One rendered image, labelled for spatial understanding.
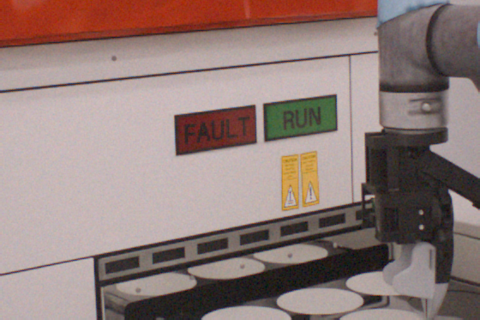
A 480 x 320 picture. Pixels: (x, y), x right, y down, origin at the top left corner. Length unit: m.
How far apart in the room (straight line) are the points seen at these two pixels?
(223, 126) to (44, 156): 0.24
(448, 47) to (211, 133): 0.34
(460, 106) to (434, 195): 2.61
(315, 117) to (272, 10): 0.18
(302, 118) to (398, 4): 0.29
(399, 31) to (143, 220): 0.37
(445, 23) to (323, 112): 0.34
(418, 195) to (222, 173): 0.27
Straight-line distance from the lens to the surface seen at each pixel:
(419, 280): 1.26
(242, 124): 1.37
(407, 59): 1.19
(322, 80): 1.45
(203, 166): 1.35
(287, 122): 1.42
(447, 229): 1.23
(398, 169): 1.22
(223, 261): 1.38
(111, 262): 1.31
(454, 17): 1.16
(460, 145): 3.84
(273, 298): 1.37
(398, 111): 1.20
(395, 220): 1.22
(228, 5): 1.30
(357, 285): 1.42
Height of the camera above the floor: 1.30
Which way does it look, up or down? 7 degrees down
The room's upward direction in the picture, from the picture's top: 2 degrees counter-clockwise
